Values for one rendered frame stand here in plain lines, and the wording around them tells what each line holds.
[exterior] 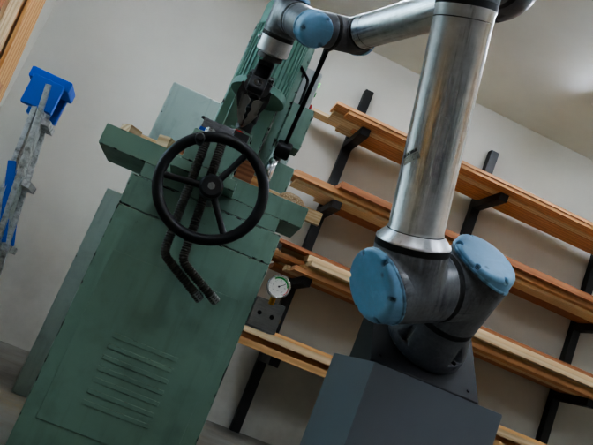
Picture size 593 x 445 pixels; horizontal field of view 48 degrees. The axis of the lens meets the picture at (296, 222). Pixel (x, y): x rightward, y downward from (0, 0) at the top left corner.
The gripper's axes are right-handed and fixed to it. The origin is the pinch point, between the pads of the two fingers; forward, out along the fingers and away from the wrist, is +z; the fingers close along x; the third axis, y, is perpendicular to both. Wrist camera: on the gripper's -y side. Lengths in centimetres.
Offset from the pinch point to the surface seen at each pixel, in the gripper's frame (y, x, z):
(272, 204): -8.0, -16.4, 16.1
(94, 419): -43, 4, 76
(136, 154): -9.1, 22.9, 18.0
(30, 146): 52, 71, 51
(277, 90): 17.5, -5.1, -9.5
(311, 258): 178, -58, 96
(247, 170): 2.3, -6.4, 12.9
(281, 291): -24.3, -27.3, 32.1
